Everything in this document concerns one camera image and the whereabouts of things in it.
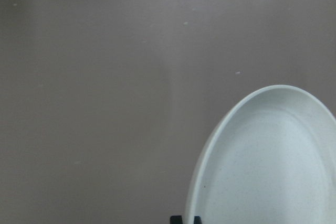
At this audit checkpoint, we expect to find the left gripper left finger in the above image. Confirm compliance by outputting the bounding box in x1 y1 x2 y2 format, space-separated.
170 216 182 224

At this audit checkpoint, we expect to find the cream round plate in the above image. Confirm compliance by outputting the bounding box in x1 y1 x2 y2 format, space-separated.
183 85 335 223

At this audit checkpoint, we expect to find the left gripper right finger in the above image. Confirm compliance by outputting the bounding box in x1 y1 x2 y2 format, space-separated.
193 216 202 224

